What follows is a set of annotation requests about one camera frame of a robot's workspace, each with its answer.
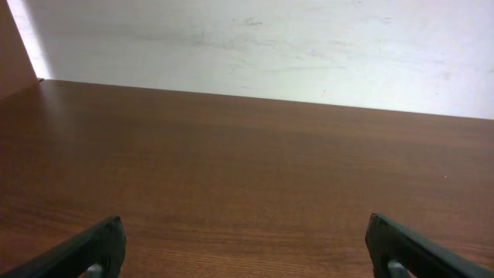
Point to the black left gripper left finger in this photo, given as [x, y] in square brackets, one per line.
[98, 251]

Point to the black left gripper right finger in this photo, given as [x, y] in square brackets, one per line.
[396, 251]

